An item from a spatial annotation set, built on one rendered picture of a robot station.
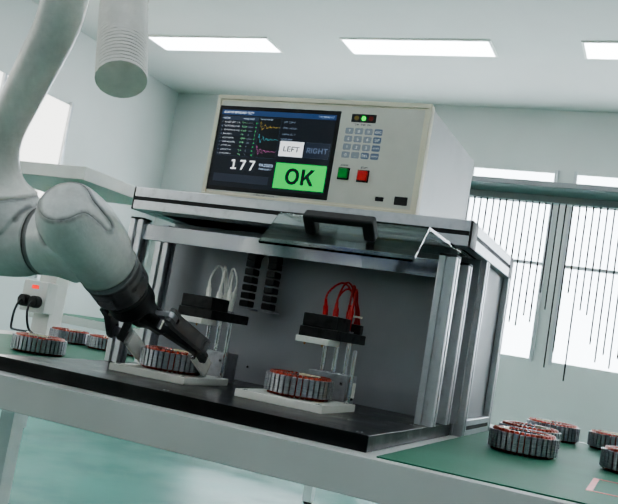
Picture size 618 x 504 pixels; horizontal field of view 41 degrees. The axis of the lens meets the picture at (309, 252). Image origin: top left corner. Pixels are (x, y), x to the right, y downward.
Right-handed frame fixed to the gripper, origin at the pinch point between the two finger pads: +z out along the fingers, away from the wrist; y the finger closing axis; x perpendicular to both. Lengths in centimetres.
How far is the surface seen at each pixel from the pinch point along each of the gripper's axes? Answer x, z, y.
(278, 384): -2.8, -4.2, 22.9
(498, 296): 44, 31, 45
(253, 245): 24.3, -2.9, 6.7
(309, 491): 83, 291, -83
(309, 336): 8.1, -1.7, 23.6
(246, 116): 47.8, -12.5, -1.5
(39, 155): 331, 323, -448
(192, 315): 9.3, 0.0, -0.3
